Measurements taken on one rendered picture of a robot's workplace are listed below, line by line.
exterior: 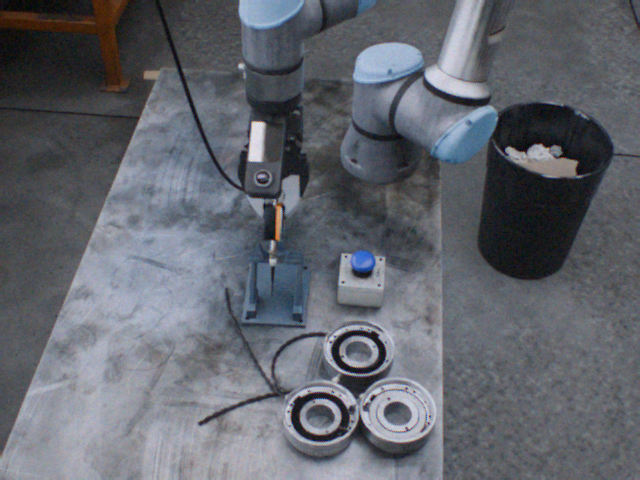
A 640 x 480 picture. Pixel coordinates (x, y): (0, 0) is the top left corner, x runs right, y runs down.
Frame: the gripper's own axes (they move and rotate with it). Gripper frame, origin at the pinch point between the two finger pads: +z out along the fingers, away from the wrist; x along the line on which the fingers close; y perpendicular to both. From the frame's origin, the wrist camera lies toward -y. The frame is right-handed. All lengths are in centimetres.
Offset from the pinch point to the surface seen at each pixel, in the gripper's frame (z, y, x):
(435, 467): 19.8, -27.2, -24.0
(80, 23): 73, 170, 85
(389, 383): 16.7, -16.1, -17.6
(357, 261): 12.5, 3.5, -12.4
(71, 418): 20.0, -22.8, 27.1
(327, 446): 16.2, -27.1, -9.2
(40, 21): 74, 171, 99
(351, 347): 18.3, -8.8, -12.1
